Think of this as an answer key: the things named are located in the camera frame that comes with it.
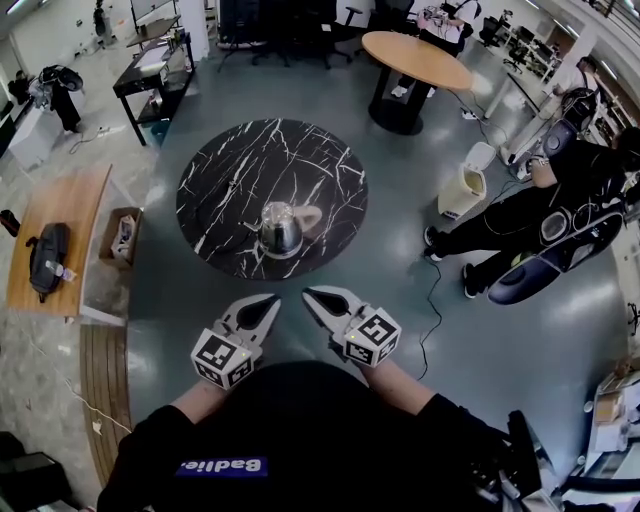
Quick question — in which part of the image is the curved wooden bench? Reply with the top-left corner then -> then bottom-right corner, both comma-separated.
79,324 -> 133,490

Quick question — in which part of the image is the black floor cable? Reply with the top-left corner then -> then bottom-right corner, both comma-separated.
417,253 -> 445,382

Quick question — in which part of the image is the black case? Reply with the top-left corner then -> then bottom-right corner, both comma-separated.
0,430 -> 74,512

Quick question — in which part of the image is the steel electric kettle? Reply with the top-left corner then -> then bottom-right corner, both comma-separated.
238,201 -> 324,261

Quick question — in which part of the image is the dark blue equipment shell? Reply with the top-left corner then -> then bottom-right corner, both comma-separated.
486,205 -> 627,307

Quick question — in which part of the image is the black office chair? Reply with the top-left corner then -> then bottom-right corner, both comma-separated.
327,5 -> 365,64

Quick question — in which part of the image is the black bag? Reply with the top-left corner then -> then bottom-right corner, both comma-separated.
25,222 -> 73,304

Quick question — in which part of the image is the open cardboard box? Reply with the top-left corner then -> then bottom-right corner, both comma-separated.
97,205 -> 145,272

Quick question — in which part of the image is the cream trash bin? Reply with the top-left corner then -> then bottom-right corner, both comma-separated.
437,141 -> 498,220

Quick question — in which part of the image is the white desk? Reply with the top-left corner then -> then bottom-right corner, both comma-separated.
478,71 -> 544,167

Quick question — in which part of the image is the black workbench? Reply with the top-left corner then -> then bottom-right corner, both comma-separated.
112,14 -> 197,147

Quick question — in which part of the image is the person's black backpack gear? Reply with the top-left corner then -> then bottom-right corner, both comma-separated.
467,409 -> 559,512

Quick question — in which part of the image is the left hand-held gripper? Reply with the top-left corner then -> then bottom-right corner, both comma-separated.
190,294 -> 282,391

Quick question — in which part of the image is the round wooden table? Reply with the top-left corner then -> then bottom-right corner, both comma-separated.
360,30 -> 475,136

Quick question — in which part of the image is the white shelf unit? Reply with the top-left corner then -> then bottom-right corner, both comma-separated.
581,355 -> 640,484

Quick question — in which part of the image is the person's left forearm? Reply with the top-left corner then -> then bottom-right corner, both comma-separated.
169,372 -> 234,424

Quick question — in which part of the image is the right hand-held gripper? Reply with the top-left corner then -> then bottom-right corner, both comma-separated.
301,285 -> 403,369

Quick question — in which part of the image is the curved wooden desk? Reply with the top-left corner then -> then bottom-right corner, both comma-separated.
3,163 -> 114,319

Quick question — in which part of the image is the person's right forearm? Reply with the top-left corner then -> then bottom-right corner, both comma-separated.
359,355 -> 437,417

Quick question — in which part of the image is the person's black shirt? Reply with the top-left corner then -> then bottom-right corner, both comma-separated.
96,359 -> 506,512

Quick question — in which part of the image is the clear plastic bottle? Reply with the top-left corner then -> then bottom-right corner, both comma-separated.
44,259 -> 80,282

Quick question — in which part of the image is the white floor cable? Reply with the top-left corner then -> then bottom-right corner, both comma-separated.
27,342 -> 134,435

